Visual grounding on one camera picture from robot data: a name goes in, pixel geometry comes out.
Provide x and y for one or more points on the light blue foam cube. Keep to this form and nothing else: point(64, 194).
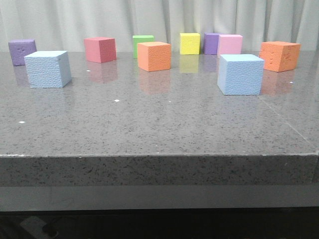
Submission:
point(48, 69)

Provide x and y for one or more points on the orange foam cube centre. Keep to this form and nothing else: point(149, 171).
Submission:
point(154, 56)

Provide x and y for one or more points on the orange foam cube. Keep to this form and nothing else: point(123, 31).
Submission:
point(279, 56)
point(154, 56)

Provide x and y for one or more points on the yellow foam cube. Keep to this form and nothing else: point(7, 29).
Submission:
point(189, 43)

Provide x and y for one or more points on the green foam cube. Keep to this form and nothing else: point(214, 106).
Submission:
point(140, 39)

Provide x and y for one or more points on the red foam cube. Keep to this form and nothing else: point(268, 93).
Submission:
point(100, 49)

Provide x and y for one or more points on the purple foam cube rear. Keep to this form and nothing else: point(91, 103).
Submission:
point(210, 44)

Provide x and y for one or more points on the purple foam cube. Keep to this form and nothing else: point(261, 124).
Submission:
point(210, 44)
point(20, 48)

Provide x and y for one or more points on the pink foam cube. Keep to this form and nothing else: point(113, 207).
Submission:
point(230, 44)

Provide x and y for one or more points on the orange foam cube right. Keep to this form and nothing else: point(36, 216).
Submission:
point(279, 56)

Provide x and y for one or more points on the white pleated curtain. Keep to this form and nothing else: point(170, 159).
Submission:
point(63, 24)

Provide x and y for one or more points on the purple foam cube left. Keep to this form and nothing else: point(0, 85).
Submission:
point(20, 48)

